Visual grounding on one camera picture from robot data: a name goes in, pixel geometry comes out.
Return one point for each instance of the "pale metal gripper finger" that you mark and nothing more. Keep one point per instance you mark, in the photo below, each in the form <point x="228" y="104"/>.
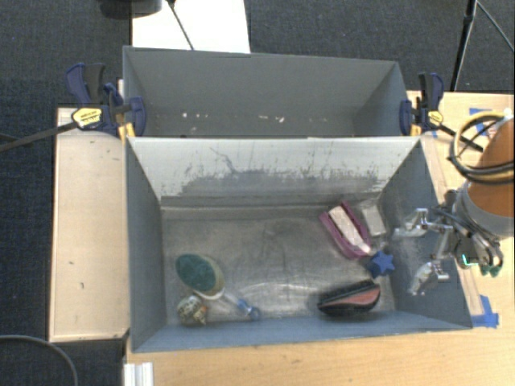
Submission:
<point x="427" y="276"/>
<point x="418" y="222"/>

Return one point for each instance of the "grey rectangular block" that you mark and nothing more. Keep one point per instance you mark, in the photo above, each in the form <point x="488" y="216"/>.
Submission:
<point x="373" y="220"/>

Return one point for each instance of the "blue star block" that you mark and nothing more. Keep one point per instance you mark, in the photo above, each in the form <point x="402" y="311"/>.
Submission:
<point x="381" y="264"/>

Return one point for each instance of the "purple and white holder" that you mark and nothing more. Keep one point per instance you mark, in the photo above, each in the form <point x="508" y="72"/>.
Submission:
<point x="348" y="227"/>

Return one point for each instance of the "grey metal bin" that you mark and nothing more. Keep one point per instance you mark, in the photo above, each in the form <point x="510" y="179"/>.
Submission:
<point x="261" y="231"/>

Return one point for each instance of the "dark green oval sponge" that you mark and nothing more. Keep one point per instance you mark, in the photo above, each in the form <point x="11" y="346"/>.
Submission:
<point x="197" y="272"/>

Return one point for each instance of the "small patterned round ball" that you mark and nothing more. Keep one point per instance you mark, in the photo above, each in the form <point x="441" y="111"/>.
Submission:
<point x="191" y="311"/>

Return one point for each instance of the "pale wood flat board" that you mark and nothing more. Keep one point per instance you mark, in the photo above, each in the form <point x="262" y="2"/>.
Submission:
<point x="90" y="235"/>

